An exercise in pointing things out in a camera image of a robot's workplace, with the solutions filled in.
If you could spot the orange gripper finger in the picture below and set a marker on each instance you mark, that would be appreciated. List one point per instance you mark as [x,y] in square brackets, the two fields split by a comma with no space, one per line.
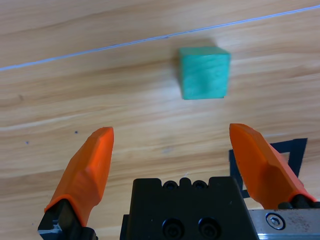
[85,175]
[260,165]

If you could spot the black tape square outline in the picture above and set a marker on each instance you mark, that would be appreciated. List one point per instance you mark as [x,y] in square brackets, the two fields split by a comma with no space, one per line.
[298,155]

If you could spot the green wooden block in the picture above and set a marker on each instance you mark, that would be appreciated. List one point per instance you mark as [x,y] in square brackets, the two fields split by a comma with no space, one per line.
[203,75]

